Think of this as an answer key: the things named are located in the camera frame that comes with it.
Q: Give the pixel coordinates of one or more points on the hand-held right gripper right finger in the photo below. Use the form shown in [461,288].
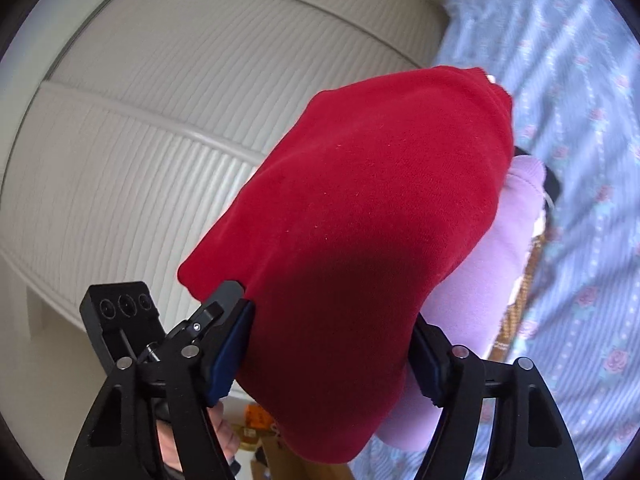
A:
[429,365]

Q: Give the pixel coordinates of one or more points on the red sweater with pink collar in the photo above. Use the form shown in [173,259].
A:
[360,200]

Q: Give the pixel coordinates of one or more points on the lilac garment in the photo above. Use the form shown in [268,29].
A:
[465,270]

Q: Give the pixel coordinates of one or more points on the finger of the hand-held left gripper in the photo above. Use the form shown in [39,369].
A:
[210,310]

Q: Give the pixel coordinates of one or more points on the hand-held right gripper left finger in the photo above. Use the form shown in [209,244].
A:
[227,360]

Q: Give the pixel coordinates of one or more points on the person's left hand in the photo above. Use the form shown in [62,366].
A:
[222,432]

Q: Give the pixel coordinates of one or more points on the bed with blue floral sheet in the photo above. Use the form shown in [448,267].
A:
[590,170]

